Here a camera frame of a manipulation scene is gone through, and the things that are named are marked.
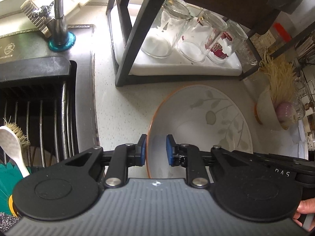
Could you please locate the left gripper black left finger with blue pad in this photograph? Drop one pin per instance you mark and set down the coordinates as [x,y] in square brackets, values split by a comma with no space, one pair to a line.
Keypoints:
[121,159]

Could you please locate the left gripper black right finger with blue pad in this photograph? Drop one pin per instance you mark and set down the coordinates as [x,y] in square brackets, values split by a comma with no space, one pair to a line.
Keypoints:
[189,157]

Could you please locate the translucent plastic bowl back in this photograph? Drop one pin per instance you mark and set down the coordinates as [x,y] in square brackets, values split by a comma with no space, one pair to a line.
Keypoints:
[299,137]

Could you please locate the black kitchen sink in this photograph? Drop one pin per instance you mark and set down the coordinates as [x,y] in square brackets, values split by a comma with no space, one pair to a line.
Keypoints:
[50,95]

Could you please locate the person's right hand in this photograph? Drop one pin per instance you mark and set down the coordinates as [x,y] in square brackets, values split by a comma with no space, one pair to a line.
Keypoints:
[305,207]

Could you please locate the white bowl with garlic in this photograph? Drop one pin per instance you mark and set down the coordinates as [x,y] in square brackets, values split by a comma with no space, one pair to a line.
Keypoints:
[274,117]

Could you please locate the white rice spoon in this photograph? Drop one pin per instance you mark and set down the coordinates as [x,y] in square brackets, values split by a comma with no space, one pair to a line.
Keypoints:
[11,145]

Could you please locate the teal flower sponge holder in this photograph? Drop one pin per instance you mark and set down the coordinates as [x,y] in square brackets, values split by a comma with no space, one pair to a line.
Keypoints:
[10,176]

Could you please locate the black knife and dish rack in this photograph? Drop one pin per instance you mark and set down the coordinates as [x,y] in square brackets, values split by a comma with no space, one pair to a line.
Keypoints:
[173,40]

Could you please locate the bundle of dry noodles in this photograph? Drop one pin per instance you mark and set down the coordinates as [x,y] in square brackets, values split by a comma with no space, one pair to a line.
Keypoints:
[281,75]

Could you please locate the red lid pickle jar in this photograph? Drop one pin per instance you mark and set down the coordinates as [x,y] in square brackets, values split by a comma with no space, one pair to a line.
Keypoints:
[277,34]

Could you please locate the small chrome faucet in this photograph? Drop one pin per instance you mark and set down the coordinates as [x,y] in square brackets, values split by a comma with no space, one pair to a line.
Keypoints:
[50,20]

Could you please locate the wire rack with glass cups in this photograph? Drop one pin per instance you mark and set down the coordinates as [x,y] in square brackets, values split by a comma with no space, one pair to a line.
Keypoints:
[304,100]

